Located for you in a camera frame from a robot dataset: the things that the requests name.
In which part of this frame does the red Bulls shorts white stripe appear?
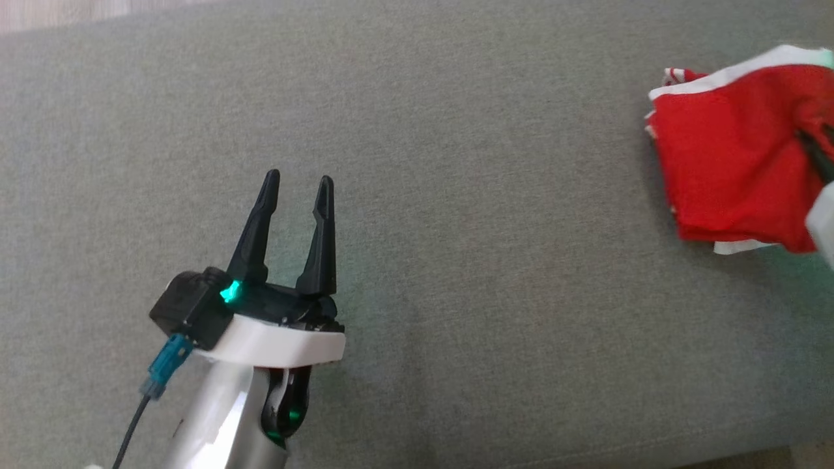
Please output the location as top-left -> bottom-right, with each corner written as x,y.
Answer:
648,44 -> 834,253

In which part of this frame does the black cable with blue plug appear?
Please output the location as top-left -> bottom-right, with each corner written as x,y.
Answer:
111,334 -> 195,469

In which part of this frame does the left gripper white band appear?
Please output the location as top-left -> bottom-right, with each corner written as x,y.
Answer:
194,169 -> 347,369

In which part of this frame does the large grey sofa seat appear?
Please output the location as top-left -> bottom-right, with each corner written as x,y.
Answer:
0,0 -> 834,469

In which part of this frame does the red shirt with white sleeves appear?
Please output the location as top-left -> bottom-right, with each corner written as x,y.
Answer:
645,67 -> 779,256

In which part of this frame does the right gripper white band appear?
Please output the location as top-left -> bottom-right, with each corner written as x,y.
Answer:
796,130 -> 834,269

